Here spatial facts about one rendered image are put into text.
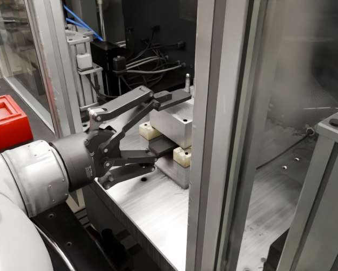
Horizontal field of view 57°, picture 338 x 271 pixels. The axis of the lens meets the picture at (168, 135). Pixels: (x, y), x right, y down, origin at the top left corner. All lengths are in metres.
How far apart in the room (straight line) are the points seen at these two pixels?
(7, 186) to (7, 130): 0.31
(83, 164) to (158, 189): 0.16
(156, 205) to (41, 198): 0.18
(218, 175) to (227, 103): 0.07
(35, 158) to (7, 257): 0.20
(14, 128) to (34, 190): 0.31
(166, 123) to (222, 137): 0.28
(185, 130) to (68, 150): 0.18
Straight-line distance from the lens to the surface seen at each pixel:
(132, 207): 0.51
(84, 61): 0.69
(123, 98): 0.45
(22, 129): 0.70
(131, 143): 0.65
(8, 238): 0.25
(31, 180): 0.40
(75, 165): 0.42
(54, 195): 0.42
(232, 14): 0.21
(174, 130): 0.51
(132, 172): 0.51
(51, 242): 0.61
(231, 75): 0.22
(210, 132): 0.25
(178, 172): 0.52
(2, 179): 0.40
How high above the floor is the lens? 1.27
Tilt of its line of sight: 33 degrees down
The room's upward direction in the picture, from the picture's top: straight up
